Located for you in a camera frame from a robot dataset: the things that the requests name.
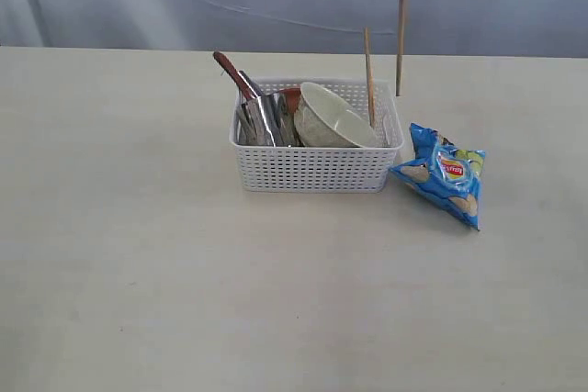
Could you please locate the speckled beige ceramic bowl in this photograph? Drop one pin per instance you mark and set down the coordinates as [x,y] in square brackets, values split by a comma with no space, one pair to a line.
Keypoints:
[323,119]

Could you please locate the grey backdrop curtain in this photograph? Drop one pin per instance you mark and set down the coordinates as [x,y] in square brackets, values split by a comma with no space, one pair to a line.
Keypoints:
[545,28]

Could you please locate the terracotta brown plate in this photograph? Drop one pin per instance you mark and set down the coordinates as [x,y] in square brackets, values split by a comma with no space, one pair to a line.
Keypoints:
[292,96]

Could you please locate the stainless steel cup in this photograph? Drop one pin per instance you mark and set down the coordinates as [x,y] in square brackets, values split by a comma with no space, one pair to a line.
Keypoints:
[268,123]

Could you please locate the blue potato chips bag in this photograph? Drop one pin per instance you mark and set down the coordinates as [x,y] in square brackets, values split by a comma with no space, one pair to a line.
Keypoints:
[444,174]

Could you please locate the brown wooden handled spoon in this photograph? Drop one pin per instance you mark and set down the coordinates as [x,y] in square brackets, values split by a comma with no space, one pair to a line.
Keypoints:
[229,68]

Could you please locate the wooden chopstick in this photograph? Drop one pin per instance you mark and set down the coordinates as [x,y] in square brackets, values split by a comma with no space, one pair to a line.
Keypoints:
[402,25]
[369,77]

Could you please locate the white perforated plastic basket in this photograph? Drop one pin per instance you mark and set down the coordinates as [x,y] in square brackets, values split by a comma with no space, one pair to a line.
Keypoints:
[323,170]

